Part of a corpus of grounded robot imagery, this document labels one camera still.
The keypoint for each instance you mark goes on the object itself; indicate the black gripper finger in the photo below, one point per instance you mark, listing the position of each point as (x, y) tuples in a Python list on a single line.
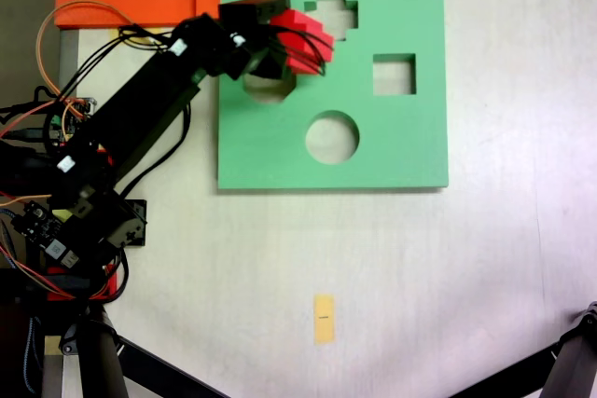
[(269, 64), (273, 7)]

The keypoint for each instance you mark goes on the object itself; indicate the red cross columnar block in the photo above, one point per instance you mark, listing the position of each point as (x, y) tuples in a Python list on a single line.
[(303, 48)]

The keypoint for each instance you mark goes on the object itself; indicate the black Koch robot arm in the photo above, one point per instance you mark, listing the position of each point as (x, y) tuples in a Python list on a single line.
[(140, 100)]

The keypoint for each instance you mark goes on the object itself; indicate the green shape hole board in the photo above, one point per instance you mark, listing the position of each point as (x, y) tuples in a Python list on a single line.
[(280, 160)]

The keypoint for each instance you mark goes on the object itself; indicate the small green circuit board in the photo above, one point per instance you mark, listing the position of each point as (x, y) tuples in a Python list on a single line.
[(74, 120)]

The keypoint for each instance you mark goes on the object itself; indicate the yellow tape label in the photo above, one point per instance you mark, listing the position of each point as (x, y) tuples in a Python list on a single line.
[(324, 319)]

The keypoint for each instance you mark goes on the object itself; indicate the black circuit board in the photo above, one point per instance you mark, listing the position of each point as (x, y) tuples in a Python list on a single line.
[(39, 225)]

